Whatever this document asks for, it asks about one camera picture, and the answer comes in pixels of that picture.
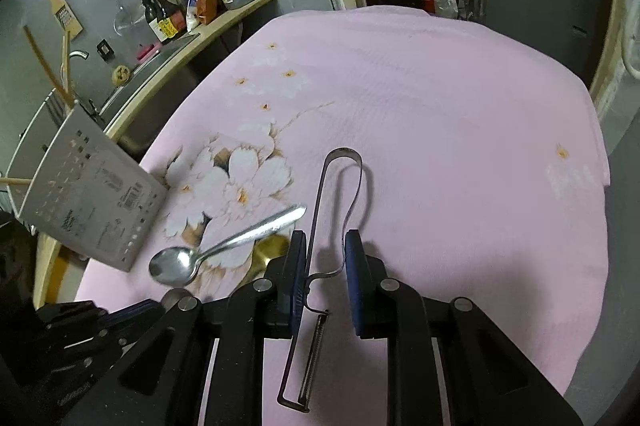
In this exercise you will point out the wooden hanging grater board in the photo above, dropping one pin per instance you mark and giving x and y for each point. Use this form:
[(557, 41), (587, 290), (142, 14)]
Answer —
[(66, 18)]

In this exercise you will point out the wooden chopstick with purple band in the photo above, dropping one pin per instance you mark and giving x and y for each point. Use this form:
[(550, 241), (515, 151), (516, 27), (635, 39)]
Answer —
[(65, 70)]

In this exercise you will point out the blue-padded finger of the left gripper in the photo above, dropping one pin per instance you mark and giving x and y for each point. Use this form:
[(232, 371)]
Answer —
[(140, 315)]

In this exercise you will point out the large steel spoon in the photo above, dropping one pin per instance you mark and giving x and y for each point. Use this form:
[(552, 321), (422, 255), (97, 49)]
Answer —
[(177, 266)]

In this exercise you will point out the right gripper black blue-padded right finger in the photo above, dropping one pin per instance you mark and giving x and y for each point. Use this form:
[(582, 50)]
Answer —
[(448, 363)]

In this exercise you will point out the gold spoon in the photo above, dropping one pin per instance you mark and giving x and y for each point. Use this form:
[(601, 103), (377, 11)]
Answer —
[(266, 249)]

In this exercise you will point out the white perforated utensil holder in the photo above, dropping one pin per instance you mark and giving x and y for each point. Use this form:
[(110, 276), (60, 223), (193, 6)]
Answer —
[(81, 188)]

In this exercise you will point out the pink floral table cloth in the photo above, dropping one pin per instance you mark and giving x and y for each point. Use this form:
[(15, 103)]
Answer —
[(484, 172)]

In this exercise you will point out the hanging wire strainer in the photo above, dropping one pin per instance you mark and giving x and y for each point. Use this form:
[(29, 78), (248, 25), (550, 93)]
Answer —
[(127, 19)]

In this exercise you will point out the plain wooden chopstick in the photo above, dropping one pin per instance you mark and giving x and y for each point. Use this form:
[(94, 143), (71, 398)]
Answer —
[(56, 83)]

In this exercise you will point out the metal wire peeler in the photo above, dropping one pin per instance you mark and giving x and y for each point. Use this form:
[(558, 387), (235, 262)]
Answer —
[(330, 228)]

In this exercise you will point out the dark soy sauce bottle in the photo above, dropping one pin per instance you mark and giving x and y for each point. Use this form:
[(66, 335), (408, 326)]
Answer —
[(170, 20)]

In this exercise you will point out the chrome faucet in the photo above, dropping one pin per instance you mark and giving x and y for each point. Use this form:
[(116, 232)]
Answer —
[(79, 54)]

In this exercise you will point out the steel kitchen sink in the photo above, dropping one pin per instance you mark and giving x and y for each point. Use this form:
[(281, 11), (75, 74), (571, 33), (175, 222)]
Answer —
[(142, 74)]

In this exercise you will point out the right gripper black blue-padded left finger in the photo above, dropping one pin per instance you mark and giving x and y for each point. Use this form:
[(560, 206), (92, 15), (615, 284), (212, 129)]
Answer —
[(202, 363)]

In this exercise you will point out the yellow sponge ball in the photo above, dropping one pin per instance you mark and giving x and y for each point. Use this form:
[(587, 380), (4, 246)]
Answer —
[(121, 75)]

